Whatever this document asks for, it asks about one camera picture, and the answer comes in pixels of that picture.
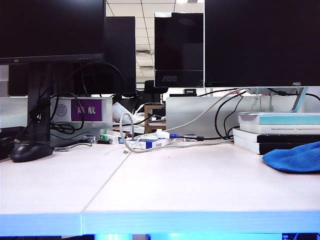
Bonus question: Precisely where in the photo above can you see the black monitor stand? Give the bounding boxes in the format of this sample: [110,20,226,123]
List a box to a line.
[14,62,93,148]

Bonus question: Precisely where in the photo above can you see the frosted desk partition panel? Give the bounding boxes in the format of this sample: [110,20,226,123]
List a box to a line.
[0,96,29,129]

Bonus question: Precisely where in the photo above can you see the black office chair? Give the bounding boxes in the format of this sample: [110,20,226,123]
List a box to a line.
[144,79,169,101]

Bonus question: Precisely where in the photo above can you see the brown wooden shelf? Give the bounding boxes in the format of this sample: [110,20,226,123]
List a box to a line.
[144,104,167,134]

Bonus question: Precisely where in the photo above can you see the white spine book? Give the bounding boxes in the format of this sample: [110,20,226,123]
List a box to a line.
[239,123,320,136]

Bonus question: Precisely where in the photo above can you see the black monitor back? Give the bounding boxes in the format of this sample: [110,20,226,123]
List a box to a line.
[103,16,138,96]

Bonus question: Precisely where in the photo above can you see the black monitor with orange logo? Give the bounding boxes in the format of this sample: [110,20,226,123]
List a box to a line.
[0,0,106,65]

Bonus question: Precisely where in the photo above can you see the black arched cable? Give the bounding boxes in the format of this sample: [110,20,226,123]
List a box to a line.
[72,61,125,98]

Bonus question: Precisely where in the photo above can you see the grey-white looped cable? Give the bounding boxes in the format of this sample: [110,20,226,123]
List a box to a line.
[119,112,235,154]

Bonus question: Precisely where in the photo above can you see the grey desk partition panel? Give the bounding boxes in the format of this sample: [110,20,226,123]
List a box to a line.
[165,96,320,139]

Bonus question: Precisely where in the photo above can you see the black monitor cable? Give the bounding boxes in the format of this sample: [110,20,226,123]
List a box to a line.
[223,96,245,137]
[266,87,320,103]
[215,91,247,140]

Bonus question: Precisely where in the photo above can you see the beige monitor cable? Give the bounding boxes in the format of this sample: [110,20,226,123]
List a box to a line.
[164,87,248,132]

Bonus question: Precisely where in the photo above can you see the teal cover book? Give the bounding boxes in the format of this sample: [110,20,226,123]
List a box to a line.
[237,111,320,126]

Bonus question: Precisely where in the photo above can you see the right black AOC monitor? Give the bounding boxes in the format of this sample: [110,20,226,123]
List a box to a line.
[204,0,320,89]

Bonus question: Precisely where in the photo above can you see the black cable bundle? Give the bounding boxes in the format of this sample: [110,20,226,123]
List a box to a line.
[28,91,86,136]

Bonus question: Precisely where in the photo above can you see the black cable with ferrite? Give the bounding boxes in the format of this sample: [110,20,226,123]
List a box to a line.
[178,134,235,141]

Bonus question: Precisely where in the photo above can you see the white adapter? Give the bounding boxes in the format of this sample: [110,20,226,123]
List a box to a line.
[155,128,171,139]

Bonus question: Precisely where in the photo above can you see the purple name sign holder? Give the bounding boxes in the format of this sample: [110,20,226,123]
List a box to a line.
[50,96,113,135]

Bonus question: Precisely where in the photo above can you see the blue microfibre rag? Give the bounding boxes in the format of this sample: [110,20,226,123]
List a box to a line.
[262,141,320,175]

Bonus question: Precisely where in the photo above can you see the black AOC monitor with bezel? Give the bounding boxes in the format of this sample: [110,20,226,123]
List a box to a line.
[153,11,205,88]

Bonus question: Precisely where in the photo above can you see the blue and white box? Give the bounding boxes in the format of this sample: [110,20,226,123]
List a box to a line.
[124,136,177,151]

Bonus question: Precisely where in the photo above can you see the silver monitor stand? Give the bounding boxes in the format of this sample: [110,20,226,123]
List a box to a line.
[246,87,310,113]

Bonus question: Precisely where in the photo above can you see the white paper bag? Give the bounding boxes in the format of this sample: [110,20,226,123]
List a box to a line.
[112,101,141,124]

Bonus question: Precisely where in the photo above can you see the black computer mouse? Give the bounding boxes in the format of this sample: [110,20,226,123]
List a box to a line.
[9,141,55,163]

